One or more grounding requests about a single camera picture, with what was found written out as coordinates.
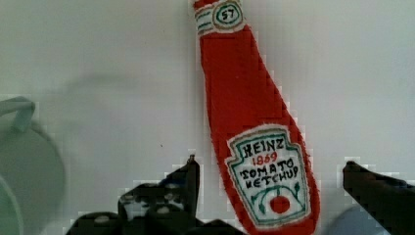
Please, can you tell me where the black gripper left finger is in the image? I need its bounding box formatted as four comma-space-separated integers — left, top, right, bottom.
117, 154, 200, 235

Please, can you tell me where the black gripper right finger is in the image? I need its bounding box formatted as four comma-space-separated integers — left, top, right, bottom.
343, 161, 415, 235

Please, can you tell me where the red felt ketchup bottle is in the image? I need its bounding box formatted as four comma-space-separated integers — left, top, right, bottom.
193, 0, 320, 235

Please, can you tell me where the green mug with handle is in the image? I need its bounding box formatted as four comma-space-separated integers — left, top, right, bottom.
0, 96, 65, 235

